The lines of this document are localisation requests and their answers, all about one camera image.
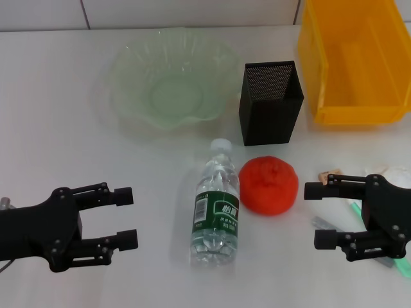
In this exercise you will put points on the green glass fruit plate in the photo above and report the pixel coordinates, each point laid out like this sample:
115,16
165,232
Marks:
173,93

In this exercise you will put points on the grey silver pen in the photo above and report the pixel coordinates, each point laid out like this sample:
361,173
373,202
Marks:
324,223

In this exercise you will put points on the black mesh pen holder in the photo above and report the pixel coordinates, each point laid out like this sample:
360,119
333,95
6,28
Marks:
269,122

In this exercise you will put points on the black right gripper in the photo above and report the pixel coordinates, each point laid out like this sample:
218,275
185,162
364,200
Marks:
390,211

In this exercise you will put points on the yellow plastic bin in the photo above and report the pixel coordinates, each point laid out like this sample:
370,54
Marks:
353,80

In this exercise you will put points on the mint green pen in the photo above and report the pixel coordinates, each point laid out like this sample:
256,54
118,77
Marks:
355,208

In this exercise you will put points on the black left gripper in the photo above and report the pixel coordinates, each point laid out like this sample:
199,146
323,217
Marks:
38,231

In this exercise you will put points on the clear green-label water bottle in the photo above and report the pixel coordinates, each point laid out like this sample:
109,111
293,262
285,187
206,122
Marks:
216,211

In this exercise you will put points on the red-orange knitted orange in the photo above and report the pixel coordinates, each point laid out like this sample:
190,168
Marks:
268,187

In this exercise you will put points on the beige eraser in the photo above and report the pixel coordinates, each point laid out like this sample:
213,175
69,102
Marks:
322,177

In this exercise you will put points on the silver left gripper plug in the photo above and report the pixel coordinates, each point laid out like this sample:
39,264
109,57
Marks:
4,203

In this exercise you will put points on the white paper ball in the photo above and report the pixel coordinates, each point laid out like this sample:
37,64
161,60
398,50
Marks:
399,174

